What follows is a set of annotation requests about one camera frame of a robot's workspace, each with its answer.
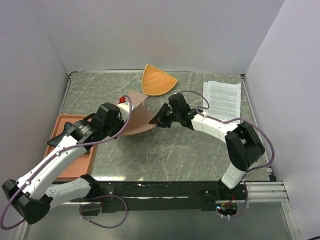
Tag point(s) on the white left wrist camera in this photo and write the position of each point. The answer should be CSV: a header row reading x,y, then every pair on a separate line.
x,y
124,106

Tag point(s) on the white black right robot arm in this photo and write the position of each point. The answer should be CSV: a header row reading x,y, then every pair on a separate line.
x,y
242,142

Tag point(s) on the aluminium frame rail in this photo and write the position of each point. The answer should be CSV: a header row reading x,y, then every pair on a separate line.
x,y
267,192

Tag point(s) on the pink brown file folder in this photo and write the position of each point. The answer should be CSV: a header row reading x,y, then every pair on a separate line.
x,y
140,116

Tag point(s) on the orange woven wicker basket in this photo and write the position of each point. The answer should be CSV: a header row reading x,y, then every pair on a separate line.
x,y
156,82

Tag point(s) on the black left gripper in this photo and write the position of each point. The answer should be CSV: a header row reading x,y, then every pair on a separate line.
x,y
120,121

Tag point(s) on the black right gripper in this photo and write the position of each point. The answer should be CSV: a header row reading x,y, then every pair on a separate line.
x,y
160,117

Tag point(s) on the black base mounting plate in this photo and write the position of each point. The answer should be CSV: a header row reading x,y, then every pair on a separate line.
x,y
162,195

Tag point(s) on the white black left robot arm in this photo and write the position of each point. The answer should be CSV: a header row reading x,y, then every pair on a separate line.
x,y
32,194

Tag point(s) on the white printed paper sheet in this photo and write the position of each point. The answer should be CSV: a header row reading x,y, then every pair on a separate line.
x,y
224,99

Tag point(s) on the dark teal star dish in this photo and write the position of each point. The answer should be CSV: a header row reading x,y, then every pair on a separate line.
x,y
56,140

